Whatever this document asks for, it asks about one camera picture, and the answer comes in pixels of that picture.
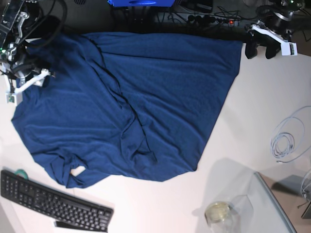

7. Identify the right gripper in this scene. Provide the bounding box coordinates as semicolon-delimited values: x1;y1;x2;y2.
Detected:
0;58;55;106

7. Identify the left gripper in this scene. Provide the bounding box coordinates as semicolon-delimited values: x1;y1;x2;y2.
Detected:
245;9;298;59

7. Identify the blue t-shirt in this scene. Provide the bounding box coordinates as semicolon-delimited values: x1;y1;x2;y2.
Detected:
12;32;242;188

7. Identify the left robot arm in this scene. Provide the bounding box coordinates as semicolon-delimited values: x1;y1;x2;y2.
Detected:
245;0;311;59

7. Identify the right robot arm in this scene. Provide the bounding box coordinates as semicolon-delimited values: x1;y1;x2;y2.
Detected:
0;0;68;105

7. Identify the black power strip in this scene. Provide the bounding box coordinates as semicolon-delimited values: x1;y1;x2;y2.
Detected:
187;15;241;27

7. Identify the green tape roll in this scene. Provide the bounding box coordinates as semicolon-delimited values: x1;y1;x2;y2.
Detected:
14;169;29;180

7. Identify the blue box at top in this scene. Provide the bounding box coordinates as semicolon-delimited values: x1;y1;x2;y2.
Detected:
107;0;175;7

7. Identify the black keyboard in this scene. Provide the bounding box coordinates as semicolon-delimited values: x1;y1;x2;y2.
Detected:
0;170;114;233

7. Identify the grey metal stand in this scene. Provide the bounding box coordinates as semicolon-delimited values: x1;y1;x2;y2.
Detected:
272;175;311;220

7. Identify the clear glass jar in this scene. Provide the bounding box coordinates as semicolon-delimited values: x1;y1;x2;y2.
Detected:
204;195;254;233

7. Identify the coiled light blue cable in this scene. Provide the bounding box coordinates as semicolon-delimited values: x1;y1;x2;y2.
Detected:
270;105;311;164

